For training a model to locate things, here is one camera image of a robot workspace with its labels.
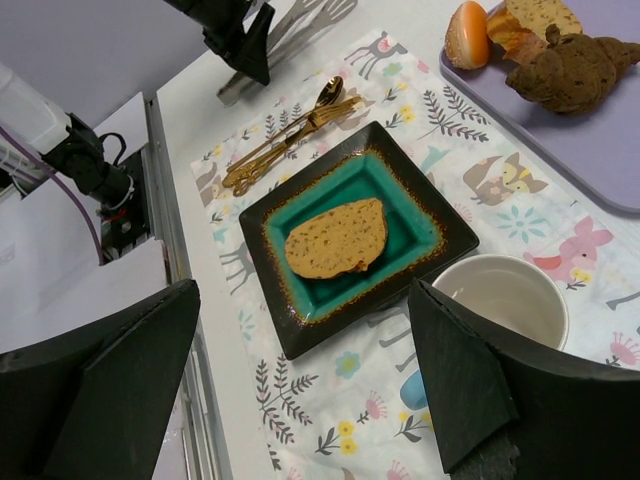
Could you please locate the aluminium frame rail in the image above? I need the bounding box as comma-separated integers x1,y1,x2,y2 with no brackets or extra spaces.
143,100,233,479

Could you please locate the square teal black plate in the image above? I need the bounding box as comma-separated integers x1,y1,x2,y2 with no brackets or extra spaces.
239,122,479,359

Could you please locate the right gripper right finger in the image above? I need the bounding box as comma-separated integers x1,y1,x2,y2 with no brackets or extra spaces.
408,280,639,479

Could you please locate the sliced baguette bread piece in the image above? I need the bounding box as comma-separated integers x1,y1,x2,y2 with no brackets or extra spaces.
486,0,583,65

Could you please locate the gold knife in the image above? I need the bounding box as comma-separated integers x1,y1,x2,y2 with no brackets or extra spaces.
222,107,318,187

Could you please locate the orange glazed bread roll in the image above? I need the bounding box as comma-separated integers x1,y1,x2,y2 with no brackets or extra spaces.
444,1,490,70

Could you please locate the lavender plastic tray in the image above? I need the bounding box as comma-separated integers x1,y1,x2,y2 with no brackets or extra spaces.
438,0,640,216

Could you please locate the light blue mug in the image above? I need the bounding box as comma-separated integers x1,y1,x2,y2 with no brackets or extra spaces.
400,254,569,424

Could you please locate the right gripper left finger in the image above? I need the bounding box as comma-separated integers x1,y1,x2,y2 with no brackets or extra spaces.
1,288,183,479

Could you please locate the dark brown chocolate bun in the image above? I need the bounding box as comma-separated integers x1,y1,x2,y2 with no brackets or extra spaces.
505,24,639,115

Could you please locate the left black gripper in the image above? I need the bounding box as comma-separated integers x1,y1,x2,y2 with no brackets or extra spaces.
164,0,358,106

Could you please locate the gold spoon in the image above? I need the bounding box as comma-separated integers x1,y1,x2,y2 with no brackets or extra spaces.
222,76,344,188

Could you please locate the gold fork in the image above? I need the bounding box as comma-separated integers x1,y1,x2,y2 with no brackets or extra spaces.
229,95,362,197

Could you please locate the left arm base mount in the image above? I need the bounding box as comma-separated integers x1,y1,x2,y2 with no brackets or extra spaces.
99,132,152,263

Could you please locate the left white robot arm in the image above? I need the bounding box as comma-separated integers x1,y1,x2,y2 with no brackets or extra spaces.
1,1,356,214

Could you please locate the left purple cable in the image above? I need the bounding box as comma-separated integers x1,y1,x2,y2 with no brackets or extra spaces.
0,124,106,266

